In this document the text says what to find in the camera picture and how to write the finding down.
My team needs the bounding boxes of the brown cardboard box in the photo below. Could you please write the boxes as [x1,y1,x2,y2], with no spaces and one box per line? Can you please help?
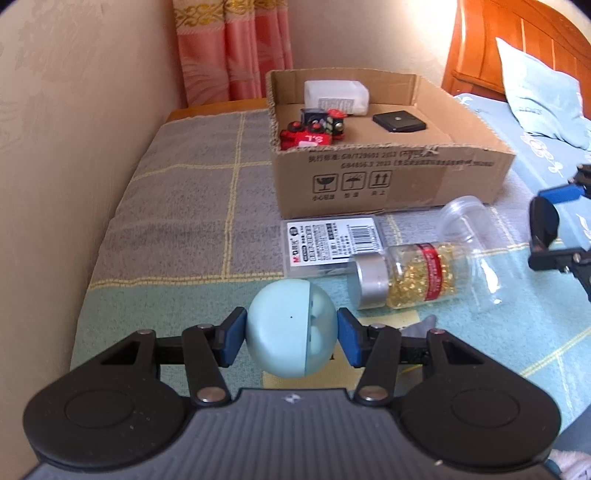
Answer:
[265,69,517,220]

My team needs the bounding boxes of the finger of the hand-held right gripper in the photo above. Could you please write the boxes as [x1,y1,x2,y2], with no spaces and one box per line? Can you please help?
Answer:
[529,240,591,303]
[538,162,591,204]

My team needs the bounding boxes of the black square device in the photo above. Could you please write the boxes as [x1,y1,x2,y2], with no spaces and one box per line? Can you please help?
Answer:
[373,111,426,134]

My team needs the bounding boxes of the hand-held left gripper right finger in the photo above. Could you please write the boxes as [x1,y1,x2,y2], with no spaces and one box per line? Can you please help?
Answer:
[338,308,478,407]

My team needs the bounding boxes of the black toy train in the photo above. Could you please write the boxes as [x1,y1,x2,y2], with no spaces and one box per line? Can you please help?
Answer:
[300,107,349,138]

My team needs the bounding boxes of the clear pen refill case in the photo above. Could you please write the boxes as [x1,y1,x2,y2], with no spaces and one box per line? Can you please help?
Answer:
[281,216,386,280]

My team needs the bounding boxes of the teal floral bed sheet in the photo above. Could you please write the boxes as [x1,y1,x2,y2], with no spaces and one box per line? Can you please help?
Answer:
[455,92,591,259]

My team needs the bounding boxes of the teal floral pillow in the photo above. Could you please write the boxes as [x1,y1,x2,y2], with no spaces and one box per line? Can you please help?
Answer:
[495,37,591,151]

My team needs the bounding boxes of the clear empty plastic jar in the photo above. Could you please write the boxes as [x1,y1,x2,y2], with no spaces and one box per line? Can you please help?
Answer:
[438,195,509,317]

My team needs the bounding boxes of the grey rubber toy animal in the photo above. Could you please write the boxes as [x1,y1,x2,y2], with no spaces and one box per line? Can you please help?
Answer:
[402,315,439,340]

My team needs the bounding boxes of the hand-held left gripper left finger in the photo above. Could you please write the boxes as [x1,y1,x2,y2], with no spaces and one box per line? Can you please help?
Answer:
[99,308,247,407]

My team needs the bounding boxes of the light blue earbud case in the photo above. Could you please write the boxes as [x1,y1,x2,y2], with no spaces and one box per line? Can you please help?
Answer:
[245,278,340,380]

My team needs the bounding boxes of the orange wooden headboard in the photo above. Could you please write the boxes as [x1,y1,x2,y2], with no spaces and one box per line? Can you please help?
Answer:
[441,0,591,100]

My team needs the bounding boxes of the red toy train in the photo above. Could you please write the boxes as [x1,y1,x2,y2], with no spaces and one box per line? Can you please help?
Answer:
[279,121,333,151]

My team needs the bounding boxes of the wooden table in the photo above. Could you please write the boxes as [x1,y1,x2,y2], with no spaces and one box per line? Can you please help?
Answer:
[165,98,269,123]

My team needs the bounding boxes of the gold capsule bottle silver cap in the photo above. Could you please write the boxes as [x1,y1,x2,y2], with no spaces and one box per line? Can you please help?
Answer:
[355,241,476,311]

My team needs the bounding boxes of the black rounded plastic object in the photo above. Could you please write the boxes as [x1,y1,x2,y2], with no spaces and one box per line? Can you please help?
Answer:
[529,196,561,252]

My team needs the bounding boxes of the pink patterned curtain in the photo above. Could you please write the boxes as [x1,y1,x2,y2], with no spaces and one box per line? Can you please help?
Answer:
[172,0,294,106]

